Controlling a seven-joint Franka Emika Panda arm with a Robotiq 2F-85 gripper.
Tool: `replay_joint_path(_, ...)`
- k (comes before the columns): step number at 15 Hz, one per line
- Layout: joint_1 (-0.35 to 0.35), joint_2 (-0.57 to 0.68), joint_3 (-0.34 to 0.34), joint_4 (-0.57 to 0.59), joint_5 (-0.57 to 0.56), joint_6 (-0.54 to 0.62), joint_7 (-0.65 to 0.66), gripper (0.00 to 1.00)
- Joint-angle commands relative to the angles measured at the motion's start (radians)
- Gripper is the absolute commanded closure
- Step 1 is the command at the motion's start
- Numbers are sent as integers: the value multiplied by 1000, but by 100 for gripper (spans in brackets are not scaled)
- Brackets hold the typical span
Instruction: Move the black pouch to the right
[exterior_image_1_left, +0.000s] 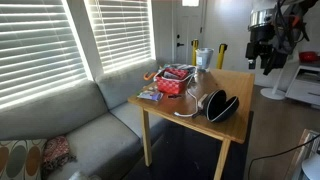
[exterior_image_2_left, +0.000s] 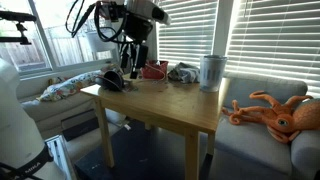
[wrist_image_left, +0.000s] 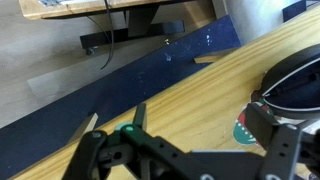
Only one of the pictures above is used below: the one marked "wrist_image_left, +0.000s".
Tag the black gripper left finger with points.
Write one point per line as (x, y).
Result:
(146, 157)

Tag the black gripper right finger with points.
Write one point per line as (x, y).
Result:
(286, 145)

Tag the black zippered pouch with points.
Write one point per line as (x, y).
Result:
(291, 88)

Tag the Santa Claus sticker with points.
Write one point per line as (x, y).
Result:
(240, 133)

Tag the wooden desk with black base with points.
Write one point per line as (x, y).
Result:
(128, 19)

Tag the dark blue panel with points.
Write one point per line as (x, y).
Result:
(294, 10)

